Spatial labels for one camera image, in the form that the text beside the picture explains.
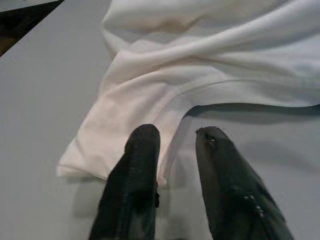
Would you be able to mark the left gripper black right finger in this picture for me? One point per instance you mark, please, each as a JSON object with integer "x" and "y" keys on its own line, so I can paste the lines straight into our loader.
{"x": 230, "y": 187}

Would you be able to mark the white T-shirt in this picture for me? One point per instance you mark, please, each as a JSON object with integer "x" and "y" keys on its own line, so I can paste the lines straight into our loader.
{"x": 200, "y": 62}

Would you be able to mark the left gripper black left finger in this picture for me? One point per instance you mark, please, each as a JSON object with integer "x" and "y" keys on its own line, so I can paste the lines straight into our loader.
{"x": 132, "y": 187}

